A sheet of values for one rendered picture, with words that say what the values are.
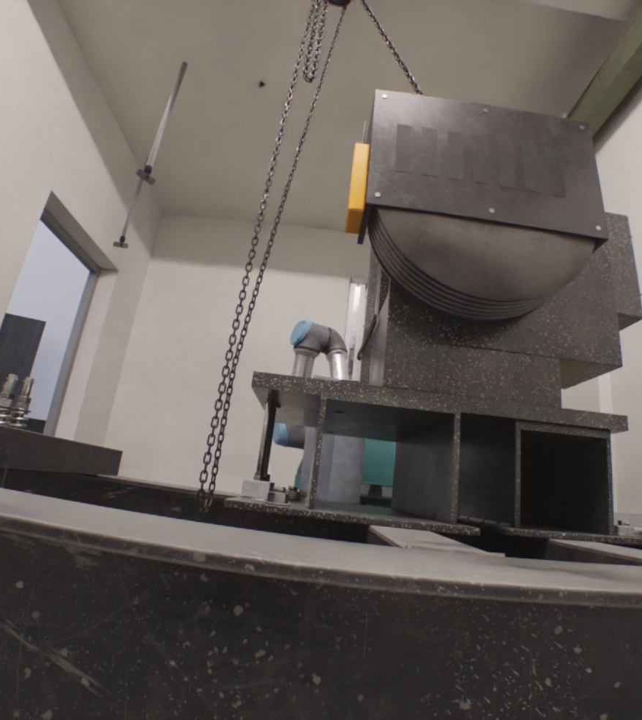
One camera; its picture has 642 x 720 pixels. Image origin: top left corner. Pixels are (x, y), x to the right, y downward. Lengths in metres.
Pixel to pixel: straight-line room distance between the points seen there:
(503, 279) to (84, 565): 0.70
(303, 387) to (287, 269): 2.84
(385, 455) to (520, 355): 1.14
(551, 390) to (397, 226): 0.43
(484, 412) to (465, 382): 0.06
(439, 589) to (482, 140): 0.82
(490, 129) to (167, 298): 3.02
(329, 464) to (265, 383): 0.61
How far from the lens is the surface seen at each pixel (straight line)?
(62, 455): 1.03
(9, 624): 0.43
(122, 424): 3.41
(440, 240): 0.76
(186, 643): 0.37
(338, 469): 1.31
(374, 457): 1.89
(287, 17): 2.56
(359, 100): 2.79
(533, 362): 0.88
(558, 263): 0.84
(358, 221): 0.80
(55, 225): 2.96
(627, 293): 1.09
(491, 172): 0.89
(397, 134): 0.89
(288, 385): 0.75
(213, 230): 3.84
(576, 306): 0.98
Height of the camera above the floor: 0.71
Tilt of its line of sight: 15 degrees up
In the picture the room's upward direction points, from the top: 7 degrees clockwise
